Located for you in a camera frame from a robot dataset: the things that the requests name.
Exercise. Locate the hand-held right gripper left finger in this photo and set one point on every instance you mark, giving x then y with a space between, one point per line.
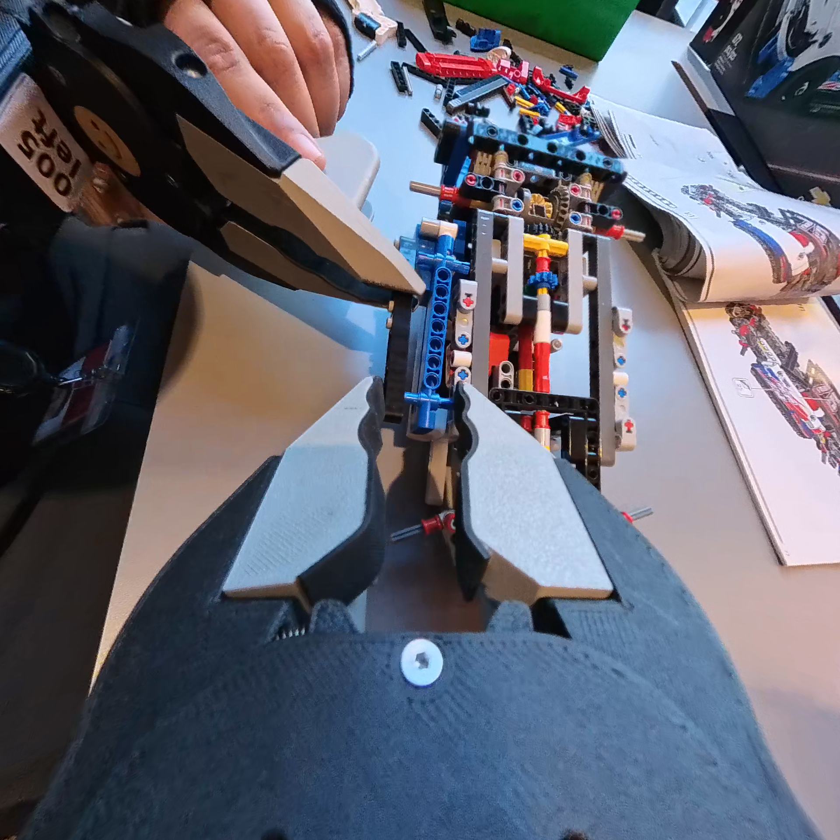
315 512

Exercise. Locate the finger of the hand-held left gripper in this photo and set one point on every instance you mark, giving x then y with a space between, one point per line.
275 259
341 223

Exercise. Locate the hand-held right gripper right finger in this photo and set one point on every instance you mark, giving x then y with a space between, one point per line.
531 518

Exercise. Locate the toy brick vehicle chassis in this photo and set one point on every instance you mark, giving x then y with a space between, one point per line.
525 295

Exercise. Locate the light grey desk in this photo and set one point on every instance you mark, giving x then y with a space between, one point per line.
262 367

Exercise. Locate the person's left hand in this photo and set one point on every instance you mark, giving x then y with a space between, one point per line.
275 59

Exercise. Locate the person's dark clothing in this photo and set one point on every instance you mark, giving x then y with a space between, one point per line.
85 275

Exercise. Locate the pile of loose toy bricks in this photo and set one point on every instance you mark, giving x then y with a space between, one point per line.
459 65

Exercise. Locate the clear plastic badge holder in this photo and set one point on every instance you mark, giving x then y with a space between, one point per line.
85 387

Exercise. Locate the green plastic bin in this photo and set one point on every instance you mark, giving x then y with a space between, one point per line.
551 26

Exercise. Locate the open instruction booklet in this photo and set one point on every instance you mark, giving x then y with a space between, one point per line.
735 223

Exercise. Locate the black toy car box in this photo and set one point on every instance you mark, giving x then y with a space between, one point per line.
774 79

